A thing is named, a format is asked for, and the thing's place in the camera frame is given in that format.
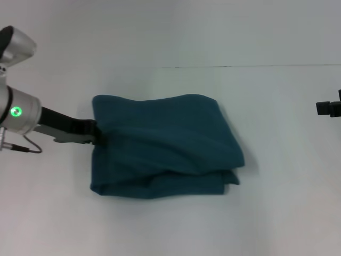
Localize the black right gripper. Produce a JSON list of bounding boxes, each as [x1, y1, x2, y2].
[[315, 89, 341, 118]]

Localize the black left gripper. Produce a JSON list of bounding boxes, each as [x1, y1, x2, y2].
[[34, 106, 109, 147]]

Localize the blue shirt with FREE print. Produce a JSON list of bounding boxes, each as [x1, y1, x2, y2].
[[89, 93, 246, 201]]

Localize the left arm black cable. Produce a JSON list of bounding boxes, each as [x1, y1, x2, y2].
[[0, 127, 43, 155]]

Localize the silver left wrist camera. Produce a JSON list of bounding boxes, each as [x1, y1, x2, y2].
[[0, 25, 38, 68]]

